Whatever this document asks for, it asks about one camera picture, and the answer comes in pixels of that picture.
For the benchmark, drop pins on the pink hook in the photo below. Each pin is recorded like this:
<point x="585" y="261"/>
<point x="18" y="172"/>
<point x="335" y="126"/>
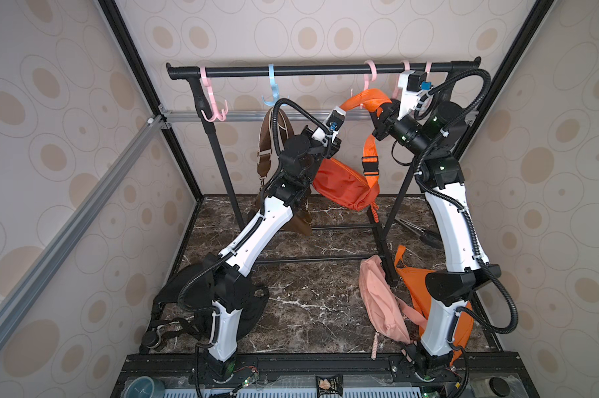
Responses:
<point x="368" y="79"/>
<point x="216" y="113"/>
<point x="427" y="67"/>
<point x="404" y="67"/>

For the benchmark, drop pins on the red-orange waist bag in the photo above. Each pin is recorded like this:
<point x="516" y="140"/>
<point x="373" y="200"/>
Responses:
<point x="342" y="184"/>

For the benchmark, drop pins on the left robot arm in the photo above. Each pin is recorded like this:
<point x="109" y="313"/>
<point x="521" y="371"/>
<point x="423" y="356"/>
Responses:
<point x="299" y="159"/>

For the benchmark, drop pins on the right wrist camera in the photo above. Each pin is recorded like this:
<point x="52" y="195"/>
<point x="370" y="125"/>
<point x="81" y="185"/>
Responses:
<point x="412" y="85"/>

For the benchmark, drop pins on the rightmost pink hook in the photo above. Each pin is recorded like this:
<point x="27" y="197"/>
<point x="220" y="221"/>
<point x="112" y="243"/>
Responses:
<point x="427" y="67"/>

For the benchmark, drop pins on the aluminium rail left wall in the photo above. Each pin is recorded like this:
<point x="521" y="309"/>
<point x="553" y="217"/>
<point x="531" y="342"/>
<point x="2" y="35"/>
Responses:
<point x="25" y="294"/>

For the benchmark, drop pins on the small snack packet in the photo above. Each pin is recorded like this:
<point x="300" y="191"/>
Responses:
<point x="330" y="385"/>

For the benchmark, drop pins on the teal round container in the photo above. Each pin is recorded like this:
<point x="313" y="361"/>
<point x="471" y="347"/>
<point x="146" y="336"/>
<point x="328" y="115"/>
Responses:
<point x="145" y="387"/>

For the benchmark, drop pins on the aluminium rail wall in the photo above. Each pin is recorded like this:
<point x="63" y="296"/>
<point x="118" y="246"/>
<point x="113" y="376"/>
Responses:
<point x="237" y="116"/>
<point x="25" y="294"/>

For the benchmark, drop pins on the light blue hook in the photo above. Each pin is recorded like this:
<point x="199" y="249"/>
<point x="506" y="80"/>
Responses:
<point x="275" y="91"/>

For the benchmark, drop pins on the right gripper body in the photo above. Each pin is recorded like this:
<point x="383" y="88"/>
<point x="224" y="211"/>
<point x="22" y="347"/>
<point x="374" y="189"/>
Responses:
<point x="381" y="117"/>

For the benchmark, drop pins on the middle pink hook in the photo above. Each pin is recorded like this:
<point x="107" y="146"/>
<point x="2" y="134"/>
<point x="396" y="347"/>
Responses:
<point x="368" y="79"/>

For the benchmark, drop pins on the black round cap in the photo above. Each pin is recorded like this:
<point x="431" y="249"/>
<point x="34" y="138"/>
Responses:
<point x="497" y="387"/>

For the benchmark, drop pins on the pink bag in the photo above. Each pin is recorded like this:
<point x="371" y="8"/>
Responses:
<point x="386" y="312"/>

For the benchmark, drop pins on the black bag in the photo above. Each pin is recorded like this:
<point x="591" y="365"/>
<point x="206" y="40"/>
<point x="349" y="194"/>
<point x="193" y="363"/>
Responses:
<point x="202" y="296"/>

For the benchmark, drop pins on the black tongs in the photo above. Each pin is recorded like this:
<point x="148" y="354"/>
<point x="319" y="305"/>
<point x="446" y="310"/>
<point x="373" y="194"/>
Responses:
<point x="426" y="236"/>

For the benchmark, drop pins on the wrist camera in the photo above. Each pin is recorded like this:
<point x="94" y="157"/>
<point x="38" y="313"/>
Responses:
<point x="412" y="85"/>
<point x="332" y="124"/>

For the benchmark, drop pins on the black clothes rack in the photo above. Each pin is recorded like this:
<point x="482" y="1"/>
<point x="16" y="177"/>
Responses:
<point x="191" y="75"/>

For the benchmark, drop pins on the black base frame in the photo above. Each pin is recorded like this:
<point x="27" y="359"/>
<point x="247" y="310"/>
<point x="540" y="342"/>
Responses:
<point x="273" y="366"/>

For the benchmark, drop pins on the bright orange bag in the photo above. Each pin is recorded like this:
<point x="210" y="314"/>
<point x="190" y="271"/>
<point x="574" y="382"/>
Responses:
<point x="414" y="280"/>

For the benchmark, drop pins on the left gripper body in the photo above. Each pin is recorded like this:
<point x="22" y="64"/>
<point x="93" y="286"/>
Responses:
<point x="327" y="149"/>

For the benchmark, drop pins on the aluminium rail back wall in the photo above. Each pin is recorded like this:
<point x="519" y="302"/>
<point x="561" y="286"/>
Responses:
<point x="237" y="116"/>

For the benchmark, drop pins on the leftmost pink hook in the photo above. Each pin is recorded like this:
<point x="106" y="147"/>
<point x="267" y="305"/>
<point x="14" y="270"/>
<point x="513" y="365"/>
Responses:
<point x="216" y="113"/>

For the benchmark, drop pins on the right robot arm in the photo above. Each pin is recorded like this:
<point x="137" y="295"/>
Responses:
<point x="427" y="121"/>

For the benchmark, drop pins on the brown leather bag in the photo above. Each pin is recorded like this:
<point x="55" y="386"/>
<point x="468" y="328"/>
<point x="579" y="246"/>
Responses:
<point x="301" y="221"/>

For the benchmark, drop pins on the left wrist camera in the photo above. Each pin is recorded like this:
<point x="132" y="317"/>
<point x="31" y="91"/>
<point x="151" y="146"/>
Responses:
<point x="332" y="124"/>

